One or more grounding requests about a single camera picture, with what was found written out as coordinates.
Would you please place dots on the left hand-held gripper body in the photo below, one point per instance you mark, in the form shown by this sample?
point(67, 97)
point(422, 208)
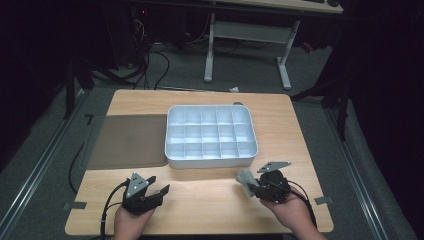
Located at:
point(136, 203)

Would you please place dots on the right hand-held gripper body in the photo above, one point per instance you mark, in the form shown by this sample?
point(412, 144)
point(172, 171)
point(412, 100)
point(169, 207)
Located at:
point(274, 186)

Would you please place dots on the person's left hand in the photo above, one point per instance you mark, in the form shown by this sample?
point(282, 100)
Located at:
point(128, 226)

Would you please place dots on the person's right hand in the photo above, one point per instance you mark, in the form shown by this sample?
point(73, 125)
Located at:
point(293, 211)

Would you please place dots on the translucent grey box lid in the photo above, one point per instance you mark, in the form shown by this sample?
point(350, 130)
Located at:
point(128, 141)

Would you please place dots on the grey tape strip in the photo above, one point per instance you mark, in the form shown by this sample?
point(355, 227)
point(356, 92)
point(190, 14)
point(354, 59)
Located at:
point(77, 205)
point(323, 200)

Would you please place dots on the white compartment storage box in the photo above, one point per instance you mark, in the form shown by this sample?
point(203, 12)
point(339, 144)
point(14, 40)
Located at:
point(210, 136)

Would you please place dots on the small dark round disc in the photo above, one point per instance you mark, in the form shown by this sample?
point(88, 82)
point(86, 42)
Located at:
point(238, 103)

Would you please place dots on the black metal stand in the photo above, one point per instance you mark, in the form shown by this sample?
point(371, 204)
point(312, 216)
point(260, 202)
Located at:
point(342, 113)
point(69, 93)

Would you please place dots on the white paper scrap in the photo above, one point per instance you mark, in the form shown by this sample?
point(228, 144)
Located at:
point(234, 89)

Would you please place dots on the small red object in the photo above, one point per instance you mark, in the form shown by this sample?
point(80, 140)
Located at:
point(307, 47)

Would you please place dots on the dark keyboard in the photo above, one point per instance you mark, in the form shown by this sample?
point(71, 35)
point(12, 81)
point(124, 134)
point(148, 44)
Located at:
point(313, 1)

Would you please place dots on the dark computer mouse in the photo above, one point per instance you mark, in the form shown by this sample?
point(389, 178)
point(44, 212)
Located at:
point(333, 2)

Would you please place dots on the metal floor rail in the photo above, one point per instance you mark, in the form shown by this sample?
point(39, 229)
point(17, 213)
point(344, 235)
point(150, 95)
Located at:
point(352, 166)
point(40, 166)

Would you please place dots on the white desk frame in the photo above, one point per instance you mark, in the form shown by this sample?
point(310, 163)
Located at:
point(253, 33)

